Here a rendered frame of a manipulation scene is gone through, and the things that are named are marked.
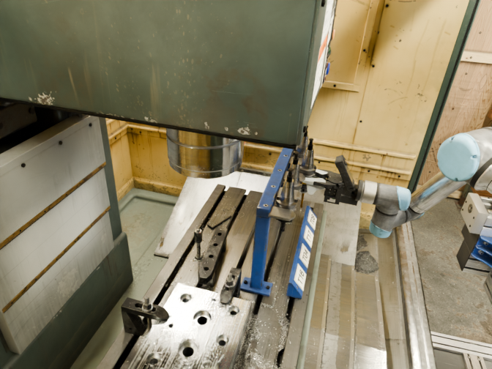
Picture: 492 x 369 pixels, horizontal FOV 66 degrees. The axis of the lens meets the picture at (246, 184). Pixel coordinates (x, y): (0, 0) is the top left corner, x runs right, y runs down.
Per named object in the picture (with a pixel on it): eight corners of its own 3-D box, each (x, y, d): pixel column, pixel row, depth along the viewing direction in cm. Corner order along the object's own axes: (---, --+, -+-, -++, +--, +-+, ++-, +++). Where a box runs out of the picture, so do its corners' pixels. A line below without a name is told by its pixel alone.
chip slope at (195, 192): (353, 230, 199) (364, 189, 185) (348, 343, 141) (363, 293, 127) (194, 198, 216) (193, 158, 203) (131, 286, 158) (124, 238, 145)
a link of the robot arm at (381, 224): (401, 233, 135) (411, 208, 129) (379, 242, 130) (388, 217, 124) (384, 220, 140) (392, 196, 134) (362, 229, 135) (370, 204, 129)
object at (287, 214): (296, 211, 109) (296, 209, 108) (293, 222, 104) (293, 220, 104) (272, 207, 110) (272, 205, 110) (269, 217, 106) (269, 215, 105)
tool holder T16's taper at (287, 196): (280, 194, 113) (282, 175, 110) (294, 196, 113) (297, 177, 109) (278, 203, 109) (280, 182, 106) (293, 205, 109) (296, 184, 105)
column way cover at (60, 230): (119, 245, 138) (99, 111, 111) (21, 360, 99) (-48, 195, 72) (107, 242, 139) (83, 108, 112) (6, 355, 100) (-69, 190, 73)
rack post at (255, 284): (272, 285, 126) (282, 212, 110) (269, 296, 121) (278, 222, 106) (244, 277, 128) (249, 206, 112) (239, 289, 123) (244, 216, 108)
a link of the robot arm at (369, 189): (377, 189, 122) (376, 177, 128) (362, 186, 122) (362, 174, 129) (371, 208, 125) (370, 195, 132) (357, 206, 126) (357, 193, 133)
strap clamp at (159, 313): (172, 334, 108) (170, 298, 100) (167, 344, 105) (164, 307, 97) (130, 323, 110) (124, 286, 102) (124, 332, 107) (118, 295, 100)
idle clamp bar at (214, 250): (228, 241, 143) (228, 228, 140) (210, 293, 121) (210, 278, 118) (215, 239, 144) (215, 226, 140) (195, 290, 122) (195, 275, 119)
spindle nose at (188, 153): (176, 142, 88) (174, 92, 82) (245, 148, 88) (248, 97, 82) (159, 177, 75) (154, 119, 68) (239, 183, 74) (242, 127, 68)
